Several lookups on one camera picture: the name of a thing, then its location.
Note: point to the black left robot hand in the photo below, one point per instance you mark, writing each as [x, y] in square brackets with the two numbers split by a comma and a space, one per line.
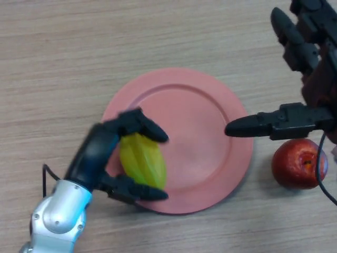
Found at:
[92, 150]

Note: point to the red apple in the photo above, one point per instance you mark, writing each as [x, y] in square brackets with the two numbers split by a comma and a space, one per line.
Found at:
[292, 166]

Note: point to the yellow starfruit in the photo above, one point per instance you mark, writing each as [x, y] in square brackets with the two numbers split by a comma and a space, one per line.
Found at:
[144, 160]

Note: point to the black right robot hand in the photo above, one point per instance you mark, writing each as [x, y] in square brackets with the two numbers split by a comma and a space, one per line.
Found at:
[292, 121]

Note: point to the pink round plate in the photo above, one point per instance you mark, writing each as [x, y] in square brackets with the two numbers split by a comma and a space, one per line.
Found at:
[200, 126]

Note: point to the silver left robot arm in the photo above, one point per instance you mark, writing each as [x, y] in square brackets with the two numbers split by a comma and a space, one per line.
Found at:
[60, 213]

